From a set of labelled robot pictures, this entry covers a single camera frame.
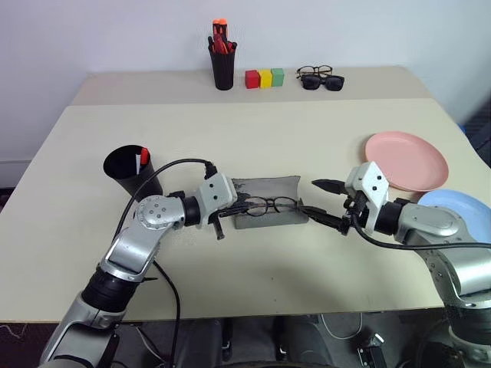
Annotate black empty-looking cup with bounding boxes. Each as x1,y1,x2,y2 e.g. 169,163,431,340
103,144,165,197

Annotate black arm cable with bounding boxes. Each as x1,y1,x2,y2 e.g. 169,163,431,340
116,158,219,368
353,216,491,251

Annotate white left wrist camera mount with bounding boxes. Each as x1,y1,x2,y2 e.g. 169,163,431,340
195,172,239,230

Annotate dark grey rounded shape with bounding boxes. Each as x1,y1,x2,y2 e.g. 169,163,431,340
282,315,331,366

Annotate blue plate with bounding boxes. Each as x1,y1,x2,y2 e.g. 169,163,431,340
417,189,491,245

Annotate thin black-frame glasses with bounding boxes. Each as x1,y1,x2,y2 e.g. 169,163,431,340
241,195,305,219

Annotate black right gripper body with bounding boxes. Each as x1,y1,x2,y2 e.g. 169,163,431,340
341,191,369,235

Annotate white cable under table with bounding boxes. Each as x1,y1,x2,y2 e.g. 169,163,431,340
320,313,364,341

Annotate brown-frame glasses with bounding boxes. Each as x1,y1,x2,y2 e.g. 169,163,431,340
295,64,334,80

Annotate grey glasses case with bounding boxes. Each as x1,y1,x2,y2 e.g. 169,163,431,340
229,175,310,230

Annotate black cup full of markers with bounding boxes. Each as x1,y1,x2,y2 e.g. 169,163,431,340
209,44,237,91

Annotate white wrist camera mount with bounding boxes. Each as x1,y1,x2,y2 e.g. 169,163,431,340
344,161,390,235
195,172,239,230

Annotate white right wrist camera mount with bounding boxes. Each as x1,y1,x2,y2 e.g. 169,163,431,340
344,161,390,235

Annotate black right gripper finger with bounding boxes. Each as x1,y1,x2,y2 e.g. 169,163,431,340
298,205,348,235
311,179,347,194

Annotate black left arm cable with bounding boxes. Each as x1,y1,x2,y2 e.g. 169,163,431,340
116,158,219,368

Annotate black metal bracket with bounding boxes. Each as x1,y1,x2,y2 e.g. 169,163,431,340
356,333,387,368

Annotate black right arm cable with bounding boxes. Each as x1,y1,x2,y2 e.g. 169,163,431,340
353,216,491,251

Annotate black sunglasses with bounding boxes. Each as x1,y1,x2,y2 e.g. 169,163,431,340
299,74,345,92

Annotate red capped white marker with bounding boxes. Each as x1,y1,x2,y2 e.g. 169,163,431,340
134,147,150,174

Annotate pink plate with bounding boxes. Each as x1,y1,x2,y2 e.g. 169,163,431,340
364,130,450,192

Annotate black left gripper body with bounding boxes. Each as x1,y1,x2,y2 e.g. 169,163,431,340
209,202,241,227

